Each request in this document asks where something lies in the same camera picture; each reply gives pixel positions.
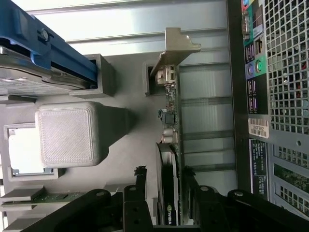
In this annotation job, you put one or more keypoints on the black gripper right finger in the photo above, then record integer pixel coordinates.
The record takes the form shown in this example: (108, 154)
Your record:
(253, 207)

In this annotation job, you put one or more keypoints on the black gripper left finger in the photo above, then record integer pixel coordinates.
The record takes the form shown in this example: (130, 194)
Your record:
(135, 212)

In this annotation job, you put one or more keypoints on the green RAM stick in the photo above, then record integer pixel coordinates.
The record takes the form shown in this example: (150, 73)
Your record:
(48, 197)

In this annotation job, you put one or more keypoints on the grey printed parts rack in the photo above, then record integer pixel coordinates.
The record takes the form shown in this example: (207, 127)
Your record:
(67, 133)

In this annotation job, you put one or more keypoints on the silver CPU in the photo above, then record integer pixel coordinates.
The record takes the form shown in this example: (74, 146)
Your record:
(21, 154)

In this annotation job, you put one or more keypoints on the open black PC case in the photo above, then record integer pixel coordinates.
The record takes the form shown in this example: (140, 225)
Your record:
(285, 72)

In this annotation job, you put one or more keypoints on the hard disk with blue bracket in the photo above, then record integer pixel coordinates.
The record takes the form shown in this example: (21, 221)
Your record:
(60, 55)

